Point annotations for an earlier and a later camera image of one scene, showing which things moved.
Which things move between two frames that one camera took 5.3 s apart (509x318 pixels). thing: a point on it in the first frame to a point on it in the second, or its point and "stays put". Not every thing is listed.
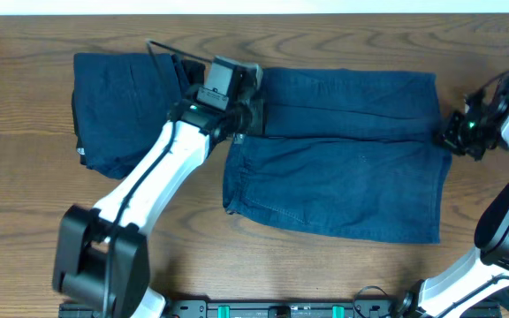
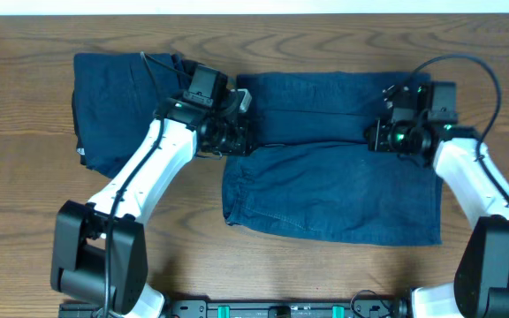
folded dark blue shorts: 121,102 stays put
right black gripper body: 471,137 to 394,137
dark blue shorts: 356,153 stays put
